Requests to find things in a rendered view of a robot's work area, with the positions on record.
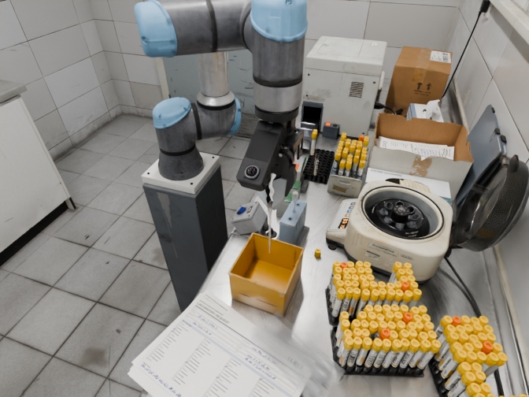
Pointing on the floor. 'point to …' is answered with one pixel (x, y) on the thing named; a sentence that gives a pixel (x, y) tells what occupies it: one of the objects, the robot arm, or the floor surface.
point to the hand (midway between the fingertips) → (270, 205)
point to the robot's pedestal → (189, 232)
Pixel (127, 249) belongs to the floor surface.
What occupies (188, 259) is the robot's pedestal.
